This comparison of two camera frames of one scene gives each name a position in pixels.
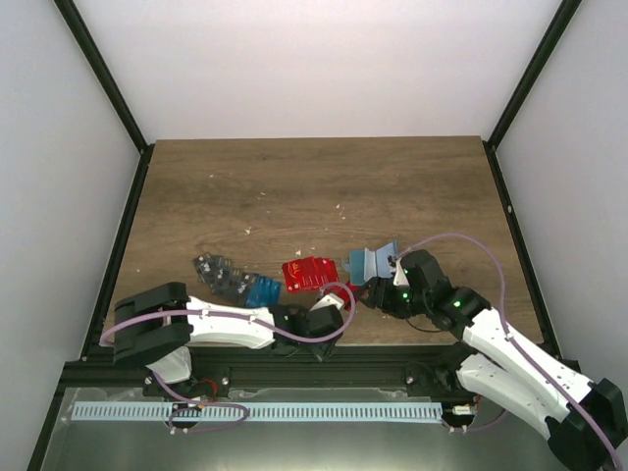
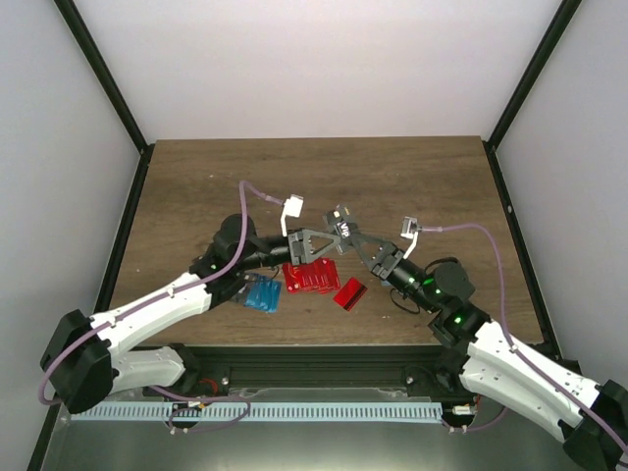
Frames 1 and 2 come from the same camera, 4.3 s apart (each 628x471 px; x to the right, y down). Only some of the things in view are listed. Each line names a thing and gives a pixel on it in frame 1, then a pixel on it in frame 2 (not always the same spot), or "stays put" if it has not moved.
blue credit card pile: x=262 y=291 stays put
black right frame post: x=560 y=21 stays put
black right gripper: x=381 y=288 -> x=395 y=255
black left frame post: x=145 y=149 stays put
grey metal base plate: x=511 y=442 stays put
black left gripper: x=324 y=348 -> x=300 y=245
